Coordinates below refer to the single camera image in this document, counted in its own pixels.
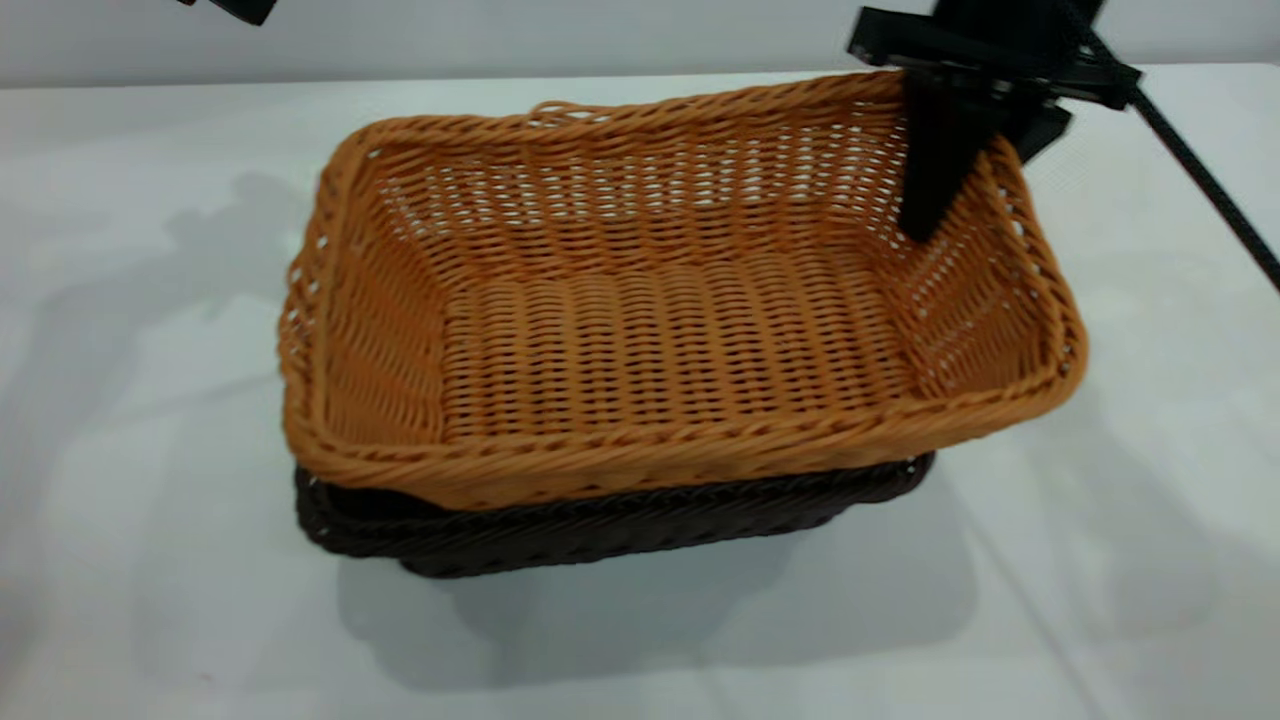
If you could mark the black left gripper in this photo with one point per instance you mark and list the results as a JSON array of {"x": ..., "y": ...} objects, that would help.
[{"x": 235, "y": 8}]

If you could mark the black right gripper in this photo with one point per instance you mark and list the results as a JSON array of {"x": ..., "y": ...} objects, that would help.
[{"x": 1000, "y": 45}]

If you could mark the orange wicker basket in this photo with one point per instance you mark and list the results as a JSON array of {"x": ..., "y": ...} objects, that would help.
[{"x": 660, "y": 350}]

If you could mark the black wicker basket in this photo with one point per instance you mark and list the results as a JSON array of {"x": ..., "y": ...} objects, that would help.
[{"x": 620, "y": 520}]

